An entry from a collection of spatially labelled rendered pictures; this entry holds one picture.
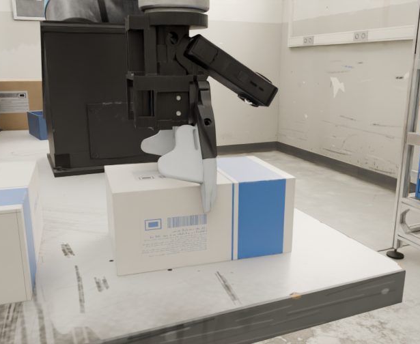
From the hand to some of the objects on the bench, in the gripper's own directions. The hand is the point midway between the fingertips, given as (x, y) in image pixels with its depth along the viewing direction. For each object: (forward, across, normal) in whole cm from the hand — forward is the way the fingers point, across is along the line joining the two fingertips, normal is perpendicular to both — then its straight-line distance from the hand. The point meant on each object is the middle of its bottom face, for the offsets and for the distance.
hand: (194, 193), depth 51 cm
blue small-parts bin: (+6, -92, -16) cm, 94 cm away
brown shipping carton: (+6, -116, -28) cm, 120 cm away
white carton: (+6, 0, 0) cm, 6 cm away
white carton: (+6, -2, -24) cm, 25 cm away
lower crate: (+6, -86, -56) cm, 104 cm away
